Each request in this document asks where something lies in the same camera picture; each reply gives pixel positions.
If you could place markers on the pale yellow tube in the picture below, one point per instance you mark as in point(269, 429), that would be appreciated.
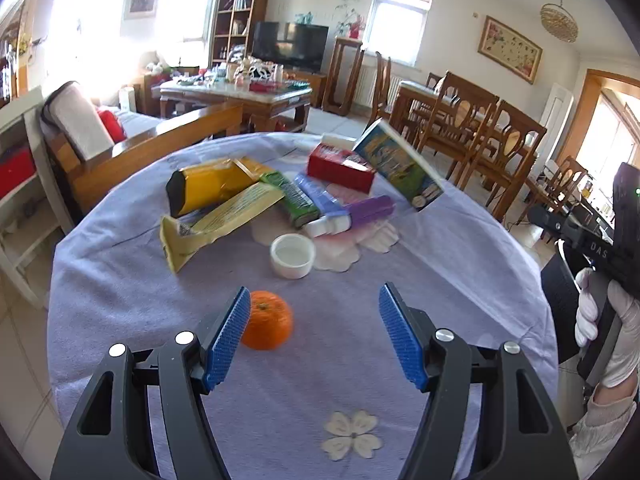
point(181, 242)

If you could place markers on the crystal pendant lamp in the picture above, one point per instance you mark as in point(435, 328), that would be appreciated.
point(558, 22)

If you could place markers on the white standing air conditioner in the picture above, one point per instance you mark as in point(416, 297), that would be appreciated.
point(554, 118)

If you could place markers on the red small box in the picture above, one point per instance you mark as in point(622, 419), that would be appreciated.
point(340, 167)

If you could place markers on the green chewing gum box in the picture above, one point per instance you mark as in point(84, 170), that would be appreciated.
point(298, 206)

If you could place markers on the yellow snack bag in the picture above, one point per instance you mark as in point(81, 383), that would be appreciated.
point(211, 183)

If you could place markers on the blue white milk carton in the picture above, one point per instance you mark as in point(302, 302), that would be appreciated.
point(399, 164)

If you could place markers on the right white gloved hand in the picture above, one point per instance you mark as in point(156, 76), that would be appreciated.
point(606, 330)

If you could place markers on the wooden chair by doorway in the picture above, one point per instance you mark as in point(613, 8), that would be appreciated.
point(556, 193)

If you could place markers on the framed floral picture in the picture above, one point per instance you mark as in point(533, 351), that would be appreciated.
point(510, 49)

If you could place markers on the wooden dining table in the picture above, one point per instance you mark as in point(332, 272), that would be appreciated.
point(412, 108)

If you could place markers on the purple tube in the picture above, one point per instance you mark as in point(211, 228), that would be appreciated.
point(370, 210)

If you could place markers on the black flat television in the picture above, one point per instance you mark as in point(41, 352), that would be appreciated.
point(290, 44)

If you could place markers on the white side shelf unit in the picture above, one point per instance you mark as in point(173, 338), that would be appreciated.
point(33, 214)

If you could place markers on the wooden tv cabinet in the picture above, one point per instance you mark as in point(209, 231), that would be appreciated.
point(315, 81)

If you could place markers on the wooden coffee table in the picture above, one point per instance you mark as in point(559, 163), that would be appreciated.
point(262, 112)

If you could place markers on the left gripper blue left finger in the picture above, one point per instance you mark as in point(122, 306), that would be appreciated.
point(223, 339)

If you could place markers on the wooden sofa with cushions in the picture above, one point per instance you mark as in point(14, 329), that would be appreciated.
point(90, 179)

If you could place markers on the purple floral tablecloth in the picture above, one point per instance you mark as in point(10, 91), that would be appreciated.
point(332, 402)

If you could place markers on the black round trash bin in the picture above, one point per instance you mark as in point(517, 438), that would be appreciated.
point(558, 283)

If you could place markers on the orange tangerine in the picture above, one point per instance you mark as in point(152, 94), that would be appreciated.
point(270, 324)

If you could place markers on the wooden bookshelf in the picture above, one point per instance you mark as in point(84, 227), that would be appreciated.
point(234, 25)

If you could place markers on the blue toothpaste tube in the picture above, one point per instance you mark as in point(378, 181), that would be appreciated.
point(334, 218)

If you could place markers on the red cushion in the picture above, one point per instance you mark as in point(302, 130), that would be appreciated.
point(112, 125)

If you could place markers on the wooden dining chair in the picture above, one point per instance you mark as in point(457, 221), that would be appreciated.
point(503, 152)
point(460, 114)

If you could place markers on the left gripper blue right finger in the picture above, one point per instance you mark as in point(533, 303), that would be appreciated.
point(410, 332)

